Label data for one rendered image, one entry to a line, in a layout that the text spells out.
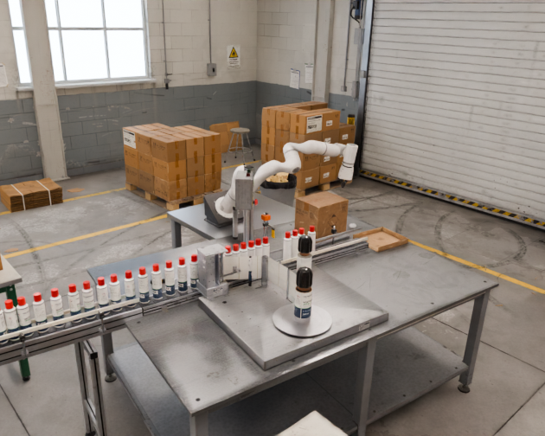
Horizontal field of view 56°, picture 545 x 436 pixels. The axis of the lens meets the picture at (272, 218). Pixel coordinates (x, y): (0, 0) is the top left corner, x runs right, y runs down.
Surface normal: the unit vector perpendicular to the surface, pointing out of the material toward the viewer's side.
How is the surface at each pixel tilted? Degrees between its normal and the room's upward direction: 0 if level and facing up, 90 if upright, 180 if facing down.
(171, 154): 90
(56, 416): 0
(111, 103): 90
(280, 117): 89
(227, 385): 0
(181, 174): 92
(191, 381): 0
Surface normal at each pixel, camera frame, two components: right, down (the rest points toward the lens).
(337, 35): -0.75, 0.22
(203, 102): 0.67, 0.29
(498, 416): 0.03, -0.93
